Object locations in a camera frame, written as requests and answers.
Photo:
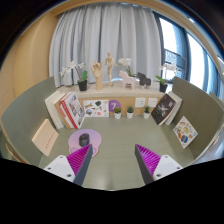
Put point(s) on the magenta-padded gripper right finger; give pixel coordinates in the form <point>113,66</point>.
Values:
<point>163,166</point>

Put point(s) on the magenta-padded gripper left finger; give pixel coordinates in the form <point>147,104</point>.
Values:
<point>63,166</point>

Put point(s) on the black computer mouse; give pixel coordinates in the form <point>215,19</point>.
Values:
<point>84,139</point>

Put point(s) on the purple mouse pad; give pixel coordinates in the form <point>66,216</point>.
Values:
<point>95,136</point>

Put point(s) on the beige booklet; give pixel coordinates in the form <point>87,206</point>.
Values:
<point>45,137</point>

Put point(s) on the food sticker sheet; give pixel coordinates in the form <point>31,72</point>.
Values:
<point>185,131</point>

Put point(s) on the brown book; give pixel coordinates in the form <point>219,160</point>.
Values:
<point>62,114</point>

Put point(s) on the small plant in white pot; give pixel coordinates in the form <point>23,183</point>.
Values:
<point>147,115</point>
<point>117,115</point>
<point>130,115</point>

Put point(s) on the red and white magazine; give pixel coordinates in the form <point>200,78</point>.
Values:
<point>75,110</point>

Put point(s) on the white book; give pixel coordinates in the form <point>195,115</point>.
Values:
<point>52,110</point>

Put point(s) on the black book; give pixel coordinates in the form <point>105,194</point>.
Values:
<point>163,108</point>

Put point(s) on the white sticker sheet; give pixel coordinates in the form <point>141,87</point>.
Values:
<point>96,108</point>

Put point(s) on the green desk divider panel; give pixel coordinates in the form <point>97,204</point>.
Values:
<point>196,106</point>
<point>23,110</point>

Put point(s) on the round purple number sign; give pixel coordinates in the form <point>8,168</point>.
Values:
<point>114,105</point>

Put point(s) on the white orchid in black pot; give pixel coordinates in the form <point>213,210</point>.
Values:
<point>126,62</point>
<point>82,86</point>
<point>163,87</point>

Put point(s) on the black wooden horse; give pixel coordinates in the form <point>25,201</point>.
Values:
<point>144,79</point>

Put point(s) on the pink wooden horse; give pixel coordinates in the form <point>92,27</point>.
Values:
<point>128,80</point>

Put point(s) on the wooden hand model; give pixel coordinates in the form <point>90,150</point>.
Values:
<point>97,75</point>

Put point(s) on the wooden artist mannequin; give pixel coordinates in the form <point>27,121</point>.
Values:
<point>110,68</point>

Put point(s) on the window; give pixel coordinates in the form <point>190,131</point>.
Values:
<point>186,50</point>

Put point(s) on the grey curtain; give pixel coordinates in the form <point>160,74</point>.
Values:
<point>106,40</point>

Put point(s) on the white wall socket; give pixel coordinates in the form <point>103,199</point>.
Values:
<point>140,102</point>
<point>152,102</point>

